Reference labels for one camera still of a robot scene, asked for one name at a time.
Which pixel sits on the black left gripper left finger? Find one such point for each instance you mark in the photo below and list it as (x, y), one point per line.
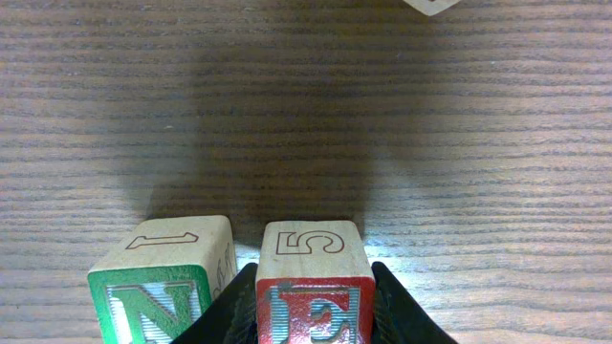
(231, 318)

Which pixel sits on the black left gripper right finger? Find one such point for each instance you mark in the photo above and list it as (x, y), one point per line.
(398, 318)

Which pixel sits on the red E block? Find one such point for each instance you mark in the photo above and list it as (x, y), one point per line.
(314, 284)

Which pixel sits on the green N block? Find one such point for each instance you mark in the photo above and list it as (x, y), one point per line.
(161, 277)

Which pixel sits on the red A block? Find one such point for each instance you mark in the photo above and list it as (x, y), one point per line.
(431, 7)

